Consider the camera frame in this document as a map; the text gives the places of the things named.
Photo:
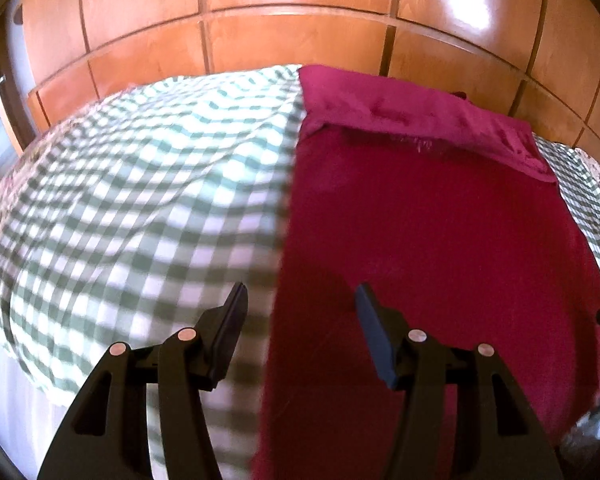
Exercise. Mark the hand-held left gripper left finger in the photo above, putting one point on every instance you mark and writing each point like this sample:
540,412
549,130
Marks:
225,332

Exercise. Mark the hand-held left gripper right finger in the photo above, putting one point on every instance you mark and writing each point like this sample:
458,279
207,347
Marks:
375,332

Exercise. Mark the dark red knit garment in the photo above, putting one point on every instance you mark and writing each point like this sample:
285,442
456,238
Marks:
420,240

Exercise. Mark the green checked blanket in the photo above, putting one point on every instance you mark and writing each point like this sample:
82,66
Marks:
130,210

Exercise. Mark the wooden panelled wardrobe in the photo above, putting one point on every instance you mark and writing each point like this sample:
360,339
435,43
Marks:
280,25

